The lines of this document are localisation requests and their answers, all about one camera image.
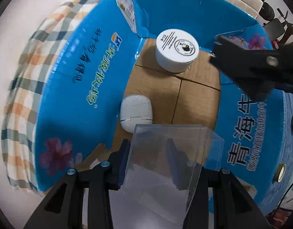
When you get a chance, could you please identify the clear acrylic cube box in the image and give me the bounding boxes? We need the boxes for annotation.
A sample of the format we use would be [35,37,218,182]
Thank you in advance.
[110,124,224,228]

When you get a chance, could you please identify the blue cardboard milk box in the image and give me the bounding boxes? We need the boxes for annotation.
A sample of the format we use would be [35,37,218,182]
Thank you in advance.
[35,0,284,206]

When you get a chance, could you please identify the black weight bench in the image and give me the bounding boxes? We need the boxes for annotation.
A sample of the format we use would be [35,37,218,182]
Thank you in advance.
[263,8,293,44]

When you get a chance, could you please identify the blue striped tablecloth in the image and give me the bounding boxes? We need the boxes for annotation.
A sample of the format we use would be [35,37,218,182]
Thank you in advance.
[259,92,293,214]

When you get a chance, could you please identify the white round jar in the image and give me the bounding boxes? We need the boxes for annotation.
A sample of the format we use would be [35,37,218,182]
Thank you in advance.
[155,28,200,73]

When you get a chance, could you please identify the white earbuds case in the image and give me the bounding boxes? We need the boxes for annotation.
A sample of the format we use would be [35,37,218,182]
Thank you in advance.
[120,95,153,133]

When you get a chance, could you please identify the plaid checkered tablecloth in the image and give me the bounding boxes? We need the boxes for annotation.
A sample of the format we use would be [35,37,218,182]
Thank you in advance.
[1,0,101,194]

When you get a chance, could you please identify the barbell with black plates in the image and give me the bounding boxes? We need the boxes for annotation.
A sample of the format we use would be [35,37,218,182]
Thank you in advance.
[259,0,275,21]

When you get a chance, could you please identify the small round metal tin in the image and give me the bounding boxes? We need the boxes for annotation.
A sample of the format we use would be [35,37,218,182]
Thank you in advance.
[274,163,286,183]

